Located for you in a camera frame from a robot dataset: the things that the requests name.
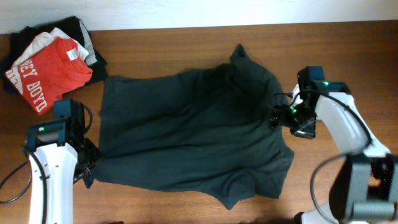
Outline dark green t-shirt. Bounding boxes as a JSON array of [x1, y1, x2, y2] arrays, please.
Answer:
[[91, 45, 294, 209]]

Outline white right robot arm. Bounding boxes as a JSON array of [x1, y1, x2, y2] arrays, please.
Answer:
[[271, 66, 397, 223]]

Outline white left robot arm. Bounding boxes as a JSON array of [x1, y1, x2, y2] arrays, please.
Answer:
[[24, 99, 101, 224]]

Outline red printed folded shirt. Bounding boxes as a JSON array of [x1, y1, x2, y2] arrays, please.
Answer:
[[5, 37, 93, 115]]

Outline white grey folded shirt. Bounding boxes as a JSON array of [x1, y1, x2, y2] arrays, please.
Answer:
[[11, 17, 97, 67]]

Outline black folded garment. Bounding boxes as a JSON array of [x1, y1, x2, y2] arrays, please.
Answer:
[[1, 16, 108, 93]]

